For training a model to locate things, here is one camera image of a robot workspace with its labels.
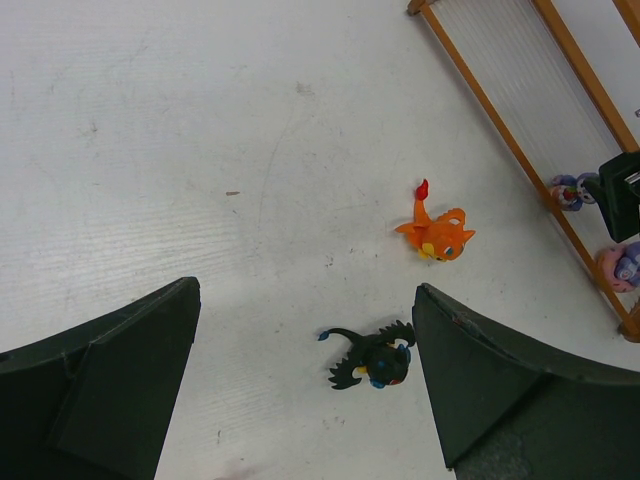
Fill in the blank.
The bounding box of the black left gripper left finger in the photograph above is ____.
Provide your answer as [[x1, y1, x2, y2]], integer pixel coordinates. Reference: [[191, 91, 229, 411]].
[[1, 277, 201, 479]]

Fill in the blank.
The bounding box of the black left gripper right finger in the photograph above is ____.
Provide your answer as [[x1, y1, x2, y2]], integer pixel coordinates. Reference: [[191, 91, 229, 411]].
[[412, 284, 639, 479]]

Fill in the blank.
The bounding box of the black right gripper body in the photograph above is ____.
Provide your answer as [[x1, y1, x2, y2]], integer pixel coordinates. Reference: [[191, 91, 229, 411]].
[[584, 151, 639, 243]]

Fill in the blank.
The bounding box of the purple bunny toy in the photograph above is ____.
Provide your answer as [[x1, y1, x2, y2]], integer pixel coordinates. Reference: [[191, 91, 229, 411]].
[[549, 172, 598, 212]]

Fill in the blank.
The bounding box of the black dragon toy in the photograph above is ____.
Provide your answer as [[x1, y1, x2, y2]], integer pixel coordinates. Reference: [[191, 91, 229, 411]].
[[318, 320, 416, 390]]

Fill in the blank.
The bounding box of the orange dragon toy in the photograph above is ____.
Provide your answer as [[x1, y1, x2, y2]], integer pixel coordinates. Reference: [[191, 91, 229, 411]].
[[394, 179, 476, 262]]

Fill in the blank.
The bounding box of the wooden tiered shelf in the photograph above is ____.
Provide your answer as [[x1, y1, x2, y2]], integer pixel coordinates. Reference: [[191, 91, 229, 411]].
[[407, 1, 639, 342]]

